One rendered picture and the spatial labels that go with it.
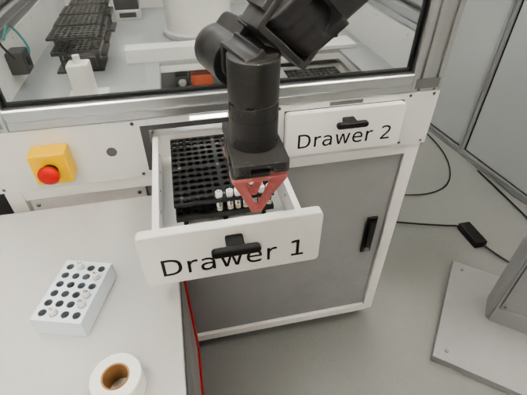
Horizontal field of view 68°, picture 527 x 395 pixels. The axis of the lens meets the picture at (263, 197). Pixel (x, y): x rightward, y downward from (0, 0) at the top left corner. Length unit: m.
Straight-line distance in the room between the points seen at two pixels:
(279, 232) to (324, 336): 0.99
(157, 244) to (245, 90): 0.29
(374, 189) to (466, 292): 0.80
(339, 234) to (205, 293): 0.46
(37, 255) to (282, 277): 0.73
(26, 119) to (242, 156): 0.55
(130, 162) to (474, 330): 1.35
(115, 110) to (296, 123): 0.38
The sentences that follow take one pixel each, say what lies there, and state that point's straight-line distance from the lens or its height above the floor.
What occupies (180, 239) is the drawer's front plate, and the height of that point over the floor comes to 0.92.
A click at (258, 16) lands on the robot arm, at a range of 0.41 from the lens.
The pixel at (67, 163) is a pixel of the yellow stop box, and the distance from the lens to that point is 0.88.
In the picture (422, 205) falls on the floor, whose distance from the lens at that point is 2.20.
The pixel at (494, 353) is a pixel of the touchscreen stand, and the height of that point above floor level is 0.04.
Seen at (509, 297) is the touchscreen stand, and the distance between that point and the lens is 1.66.
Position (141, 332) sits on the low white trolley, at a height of 0.76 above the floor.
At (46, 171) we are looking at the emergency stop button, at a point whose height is 0.89.
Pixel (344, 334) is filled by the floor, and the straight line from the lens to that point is 1.58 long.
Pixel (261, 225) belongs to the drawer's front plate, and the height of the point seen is 0.92.
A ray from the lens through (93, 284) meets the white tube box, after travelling 0.74.
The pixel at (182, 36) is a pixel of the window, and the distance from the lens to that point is 0.81.
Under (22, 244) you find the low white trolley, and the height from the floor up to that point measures 0.76.
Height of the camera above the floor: 1.33
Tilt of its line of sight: 40 degrees down
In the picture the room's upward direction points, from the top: straight up
